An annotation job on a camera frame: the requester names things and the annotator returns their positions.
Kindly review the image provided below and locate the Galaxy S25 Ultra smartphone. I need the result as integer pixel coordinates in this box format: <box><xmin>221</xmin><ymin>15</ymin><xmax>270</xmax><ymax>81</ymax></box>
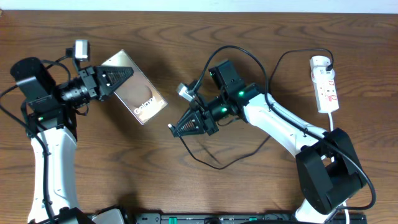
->
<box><xmin>102</xmin><ymin>50</ymin><xmax>167</xmax><ymax>125</ymax></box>

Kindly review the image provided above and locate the black USB charging cable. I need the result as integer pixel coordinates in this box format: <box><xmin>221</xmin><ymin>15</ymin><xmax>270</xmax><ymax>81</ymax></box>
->
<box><xmin>167</xmin><ymin>47</ymin><xmax>335</xmax><ymax>170</ymax></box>

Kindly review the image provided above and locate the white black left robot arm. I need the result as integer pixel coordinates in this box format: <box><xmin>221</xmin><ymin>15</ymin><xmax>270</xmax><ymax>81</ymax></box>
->
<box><xmin>10</xmin><ymin>57</ymin><xmax>134</xmax><ymax>223</ymax></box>

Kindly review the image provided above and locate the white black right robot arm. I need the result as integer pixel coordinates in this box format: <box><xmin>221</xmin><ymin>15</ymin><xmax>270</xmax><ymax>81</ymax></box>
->
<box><xmin>169</xmin><ymin>60</ymin><xmax>367</xmax><ymax>223</ymax></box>

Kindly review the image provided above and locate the white USB charger plug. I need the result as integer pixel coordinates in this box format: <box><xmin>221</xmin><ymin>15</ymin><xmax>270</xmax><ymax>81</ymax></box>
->
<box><xmin>311</xmin><ymin>66</ymin><xmax>335</xmax><ymax>83</ymax></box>

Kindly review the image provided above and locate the white power strip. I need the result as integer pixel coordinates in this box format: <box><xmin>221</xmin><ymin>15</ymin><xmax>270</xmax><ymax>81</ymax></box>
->
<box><xmin>310</xmin><ymin>55</ymin><xmax>339</xmax><ymax>114</ymax></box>

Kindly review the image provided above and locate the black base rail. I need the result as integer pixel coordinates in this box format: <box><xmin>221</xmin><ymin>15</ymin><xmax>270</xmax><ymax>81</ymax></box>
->
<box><xmin>133</xmin><ymin>212</ymin><xmax>368</xmax><ymax>224</ymax></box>

